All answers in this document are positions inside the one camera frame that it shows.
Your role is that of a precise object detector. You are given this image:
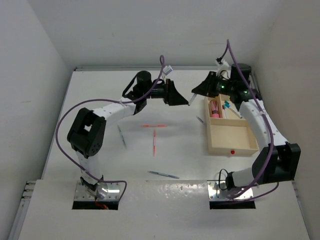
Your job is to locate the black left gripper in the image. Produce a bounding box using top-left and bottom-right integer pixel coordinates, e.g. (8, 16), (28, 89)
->
(142, 77), (187, 105)

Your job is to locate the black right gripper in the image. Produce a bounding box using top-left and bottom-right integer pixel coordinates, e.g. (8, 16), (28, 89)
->
(192, 71), (236, 98)

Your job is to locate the purple capped white marker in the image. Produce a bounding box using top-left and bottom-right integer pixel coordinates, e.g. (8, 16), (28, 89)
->
(188, 94), (197, 106)

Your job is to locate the pink eraser roll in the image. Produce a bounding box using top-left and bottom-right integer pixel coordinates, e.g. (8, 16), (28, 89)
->
(209, 100), (222, 118)

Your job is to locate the orange highlighter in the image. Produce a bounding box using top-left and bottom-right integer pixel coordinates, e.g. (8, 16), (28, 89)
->
(152, 128), (157, 157)

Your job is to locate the orange highlighter pen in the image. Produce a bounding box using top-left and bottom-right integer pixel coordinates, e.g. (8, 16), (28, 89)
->
(140, 124), (167, 128)

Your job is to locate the clear green pen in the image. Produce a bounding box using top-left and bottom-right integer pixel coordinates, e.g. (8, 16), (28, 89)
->
(117, 125), (127, 149)

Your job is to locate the clear blue ballpoint pen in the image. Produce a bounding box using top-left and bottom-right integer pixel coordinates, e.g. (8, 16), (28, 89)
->
(147, 170), (180, 180)

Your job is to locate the teal capped marker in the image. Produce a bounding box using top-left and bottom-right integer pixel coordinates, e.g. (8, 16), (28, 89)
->
(227, 106), (243, 119)

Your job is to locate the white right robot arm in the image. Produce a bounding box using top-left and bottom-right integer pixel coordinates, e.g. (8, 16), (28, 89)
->
(203, 64), (301, 199)

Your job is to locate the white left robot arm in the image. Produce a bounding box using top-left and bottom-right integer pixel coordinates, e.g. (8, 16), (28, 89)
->
(67, 70), (189, 194)

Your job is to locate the beige compartment tray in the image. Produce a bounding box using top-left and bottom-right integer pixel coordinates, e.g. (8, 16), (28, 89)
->
(204, 94), (259, 156)

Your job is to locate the aluminium rail back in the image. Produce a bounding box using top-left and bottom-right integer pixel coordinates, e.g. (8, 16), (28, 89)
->
(74, 65), (251, 72)

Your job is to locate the aluminium rail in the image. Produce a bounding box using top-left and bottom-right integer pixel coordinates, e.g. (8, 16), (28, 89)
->
(74, 65), (251, 72)
(8, 180), (36, 240)

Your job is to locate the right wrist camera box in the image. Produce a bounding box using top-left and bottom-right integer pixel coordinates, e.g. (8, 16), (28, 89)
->
(215, 57), (230, 76)

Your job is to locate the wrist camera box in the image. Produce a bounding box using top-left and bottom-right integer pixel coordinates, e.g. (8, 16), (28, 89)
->
(215, 57), (230, 76)
(163, 65), (173, 76)

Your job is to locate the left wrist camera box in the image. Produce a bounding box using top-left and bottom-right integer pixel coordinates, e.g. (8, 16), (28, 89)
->
(163, 65), (173, 76)

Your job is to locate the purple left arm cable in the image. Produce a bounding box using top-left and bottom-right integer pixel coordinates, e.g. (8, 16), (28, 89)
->
(55, 54), (167, 201)

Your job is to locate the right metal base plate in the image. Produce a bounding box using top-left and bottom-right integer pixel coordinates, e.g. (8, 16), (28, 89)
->
(207, 180), (254, 202)

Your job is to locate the metal base plate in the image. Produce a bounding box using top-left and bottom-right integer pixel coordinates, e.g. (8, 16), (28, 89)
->
(207, 180), (254, 202)
(74, 181), (120, 202)

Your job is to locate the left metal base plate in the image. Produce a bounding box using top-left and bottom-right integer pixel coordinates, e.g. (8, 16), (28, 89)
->
(74, 181), (120, 202)

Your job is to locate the aluminium rail left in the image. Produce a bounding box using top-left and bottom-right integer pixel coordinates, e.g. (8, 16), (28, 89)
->
(8, 180), (36, 240)

